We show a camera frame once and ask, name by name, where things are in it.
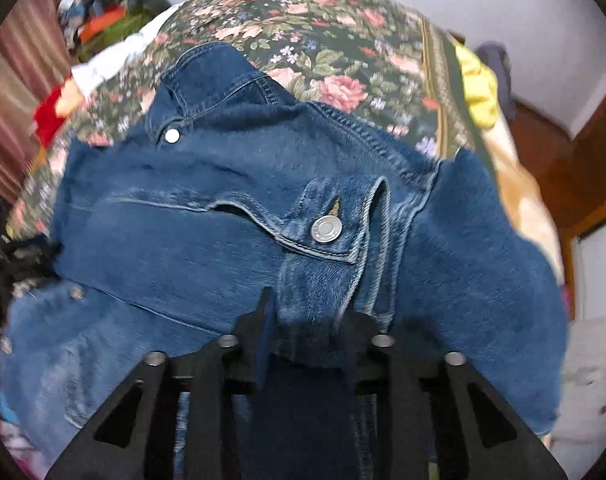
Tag white spotted pillow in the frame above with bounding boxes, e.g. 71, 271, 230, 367
548, 310, 606, 461

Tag pile of colourful clothes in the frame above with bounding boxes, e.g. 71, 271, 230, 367
58, 0, 179, 61

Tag dark floral blanket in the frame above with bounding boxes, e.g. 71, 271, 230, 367
5, 0, 484, 241

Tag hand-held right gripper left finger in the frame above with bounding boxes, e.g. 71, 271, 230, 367
45, 287, 279, 480

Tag black cloth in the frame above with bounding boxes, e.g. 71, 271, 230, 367
0, 195, 58, 306

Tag pink patterned cloth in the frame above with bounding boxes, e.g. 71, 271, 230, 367
0, 390, 51, 468

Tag maroon striped curtain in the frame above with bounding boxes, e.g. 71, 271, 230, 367
0, 0, 78, 206

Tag peach blanket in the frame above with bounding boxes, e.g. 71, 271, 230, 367
483, 110, 566, 281

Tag grey purple cloth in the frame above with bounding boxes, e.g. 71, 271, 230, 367
476, 44, 516, 121

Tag yellow cloth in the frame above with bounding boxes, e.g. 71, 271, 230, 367
453, 42, 499, 128

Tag red and cream plush toy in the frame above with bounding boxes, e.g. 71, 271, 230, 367
33, 77, 91, 148

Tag white cloth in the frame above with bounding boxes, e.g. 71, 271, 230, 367
73, 5, 184, 98

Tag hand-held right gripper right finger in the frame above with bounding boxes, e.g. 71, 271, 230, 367
340, 311, 569, 480

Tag blue denim jacket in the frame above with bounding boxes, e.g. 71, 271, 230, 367
0, 42, 569, 480

